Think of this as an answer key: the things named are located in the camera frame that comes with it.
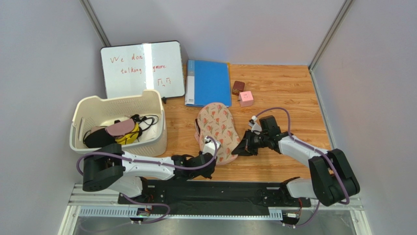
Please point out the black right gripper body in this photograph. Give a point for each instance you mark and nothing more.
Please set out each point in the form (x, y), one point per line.
(249, 143)

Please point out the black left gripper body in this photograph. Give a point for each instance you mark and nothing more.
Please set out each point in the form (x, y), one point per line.
(207, 174)

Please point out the floral pink laundry bag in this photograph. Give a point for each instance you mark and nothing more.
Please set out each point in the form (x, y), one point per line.
(215, 120)

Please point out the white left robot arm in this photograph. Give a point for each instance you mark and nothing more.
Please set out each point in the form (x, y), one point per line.
(112, 168)

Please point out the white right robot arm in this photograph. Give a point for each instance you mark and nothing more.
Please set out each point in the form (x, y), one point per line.
(331, 177)

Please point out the pink bra in basket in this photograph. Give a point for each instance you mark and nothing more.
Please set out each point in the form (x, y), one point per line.
(121, 128)

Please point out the black bra in basket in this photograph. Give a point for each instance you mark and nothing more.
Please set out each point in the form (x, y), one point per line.
(98, 139)

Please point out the cream plastic laundry basket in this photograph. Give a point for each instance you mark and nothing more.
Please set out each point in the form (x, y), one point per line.
(93, 111)

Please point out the pink small cube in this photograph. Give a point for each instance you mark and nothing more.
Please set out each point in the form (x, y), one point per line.
(246, 99)

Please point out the dark red small box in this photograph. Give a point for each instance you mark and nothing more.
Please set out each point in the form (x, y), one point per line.
(238, 87)

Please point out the blue document folder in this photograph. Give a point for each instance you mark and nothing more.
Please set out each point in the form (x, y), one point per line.
(207, 82)

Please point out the yellow garment in basket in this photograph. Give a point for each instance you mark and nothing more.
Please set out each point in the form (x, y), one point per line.
(131, 136)

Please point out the white dry-erase board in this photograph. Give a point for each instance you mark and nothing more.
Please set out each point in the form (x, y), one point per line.
(131, 69)

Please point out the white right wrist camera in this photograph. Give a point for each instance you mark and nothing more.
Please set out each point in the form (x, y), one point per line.
(255, 127)

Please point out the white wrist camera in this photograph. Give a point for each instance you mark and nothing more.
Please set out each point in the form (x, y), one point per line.
(211, 146)
(255, 127)

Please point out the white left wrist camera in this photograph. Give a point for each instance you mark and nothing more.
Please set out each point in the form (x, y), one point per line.
(211, 146)

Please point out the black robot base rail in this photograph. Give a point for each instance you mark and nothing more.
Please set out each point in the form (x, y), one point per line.
(196, 200)

